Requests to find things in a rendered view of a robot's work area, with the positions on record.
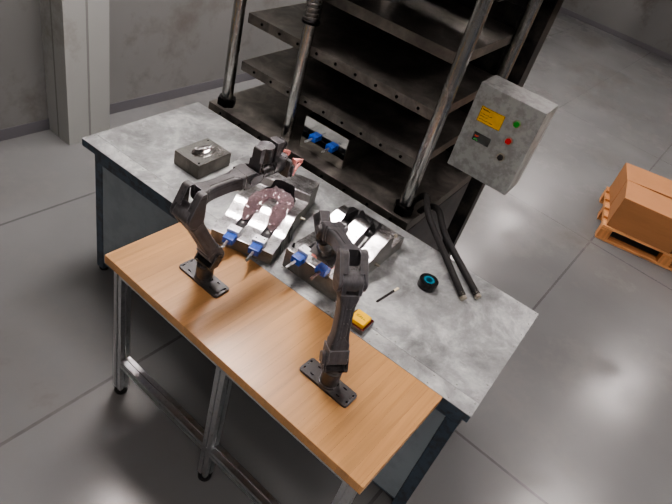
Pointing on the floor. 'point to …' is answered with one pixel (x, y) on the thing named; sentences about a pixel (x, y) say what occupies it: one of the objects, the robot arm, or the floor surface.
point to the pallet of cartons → (638, 213)
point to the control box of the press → (497, 141)
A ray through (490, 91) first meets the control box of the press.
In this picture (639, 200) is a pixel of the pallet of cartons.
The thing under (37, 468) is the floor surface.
